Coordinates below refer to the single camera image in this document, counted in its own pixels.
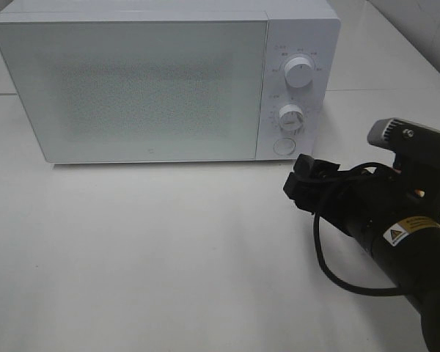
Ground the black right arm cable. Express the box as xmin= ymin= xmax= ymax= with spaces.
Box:
xmin=312 ymin=163 xmax=415 ymax=296

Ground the white microwave oven body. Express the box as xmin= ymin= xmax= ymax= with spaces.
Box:
xmin=0 ymin=1 xmax=341 ymax=163

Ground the round white door button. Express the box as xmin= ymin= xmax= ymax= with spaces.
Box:
xmin=274 ymin=138 xmax=296 ymax=156

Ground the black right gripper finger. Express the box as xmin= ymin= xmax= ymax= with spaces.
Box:
xmin=283 ymin=172 xmax=315 ymax=213
xmin=293 ymin=154 xmax=315 ymax=180

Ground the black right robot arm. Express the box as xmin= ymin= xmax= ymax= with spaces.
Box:
xmin=283 ymin=154 xmax=440 ymax=351

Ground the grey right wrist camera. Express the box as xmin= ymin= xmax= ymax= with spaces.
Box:
xmin=367 ymin=118 xmax=440 ymax=170

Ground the white microwave door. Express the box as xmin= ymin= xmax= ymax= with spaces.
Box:
xmin=0 ymin=21 xmax=267 ymax=164

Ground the lower white timer knob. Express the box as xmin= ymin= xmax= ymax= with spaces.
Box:
xmin=279 ymin=104 xmax=304 ymax=131

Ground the upper white power knob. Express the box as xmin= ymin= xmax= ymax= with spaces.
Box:
xmin=283 ymin=54 xmax=315 ymax=89

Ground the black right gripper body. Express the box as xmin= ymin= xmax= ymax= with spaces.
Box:
xmin=307 ymin=158 xmax=400 ymax=224

